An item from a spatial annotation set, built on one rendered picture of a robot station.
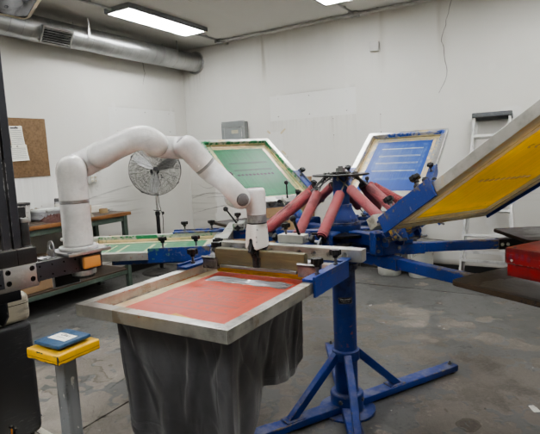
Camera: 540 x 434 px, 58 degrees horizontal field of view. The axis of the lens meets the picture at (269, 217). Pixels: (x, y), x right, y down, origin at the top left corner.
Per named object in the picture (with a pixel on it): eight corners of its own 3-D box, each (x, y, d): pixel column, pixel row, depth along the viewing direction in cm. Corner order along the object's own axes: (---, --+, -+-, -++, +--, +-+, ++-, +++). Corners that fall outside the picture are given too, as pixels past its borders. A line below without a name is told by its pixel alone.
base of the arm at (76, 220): (46, 249, 166) (42, 204, 164) (80, 243, 176) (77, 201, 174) (71, 253, 157) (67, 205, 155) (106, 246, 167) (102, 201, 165)
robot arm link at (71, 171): (58, 205, 157) (52, 155, 155) (60, 202, 169) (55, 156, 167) (90, 202, 160) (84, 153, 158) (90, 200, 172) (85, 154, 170)
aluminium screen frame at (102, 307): (228, 344, 122) (227, 330, 121) (76, 315, 152) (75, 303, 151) (346, 273, 189) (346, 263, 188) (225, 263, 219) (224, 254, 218)
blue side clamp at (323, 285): (315, 298, 162) (314, 277, 162) (302, 296, 165) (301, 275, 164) (349, 276, 188) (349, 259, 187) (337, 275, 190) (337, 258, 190)
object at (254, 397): (239, 470, 140) (231, 328, 134) (229, 466, 142) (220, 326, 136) (310, 398, 179) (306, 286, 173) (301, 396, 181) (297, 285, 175)
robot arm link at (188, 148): (139, 144, 165) (135, 145, 179) (183, 188, 171) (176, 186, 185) (172, 111, 167) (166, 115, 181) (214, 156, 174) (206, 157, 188)
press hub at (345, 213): (369, 435, 245) (363, 166, 228) (300, 417, 265) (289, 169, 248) (392, 400, 278) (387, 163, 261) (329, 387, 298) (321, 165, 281)
